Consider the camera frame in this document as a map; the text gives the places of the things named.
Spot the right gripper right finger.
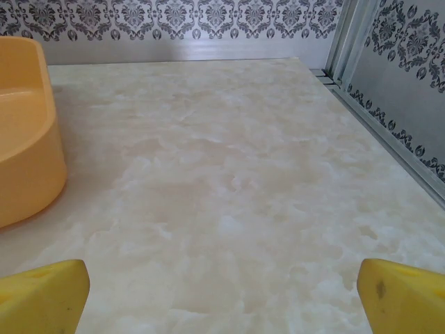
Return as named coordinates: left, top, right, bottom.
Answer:
left=357, top=257, right=445, bottom=334

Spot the aluminium frame post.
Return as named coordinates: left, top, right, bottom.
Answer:
left=325, top=0, right=380, bottom=90

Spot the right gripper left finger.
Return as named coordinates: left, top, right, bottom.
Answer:
left=0, top=259, right=90, bottom=334

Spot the aluminium side rail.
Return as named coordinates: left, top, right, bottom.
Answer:
left=312, top=67, right=445, bottom=191

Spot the yellow plastic bin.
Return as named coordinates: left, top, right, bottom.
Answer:
left=0, top=36, right=68, bottom=230

